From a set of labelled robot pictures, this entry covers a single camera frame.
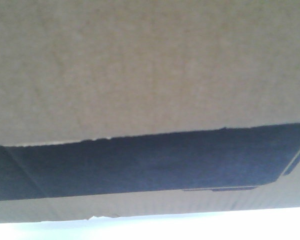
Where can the brown cardboard box black print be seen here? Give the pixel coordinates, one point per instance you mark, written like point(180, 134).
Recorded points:
point(74, 70)

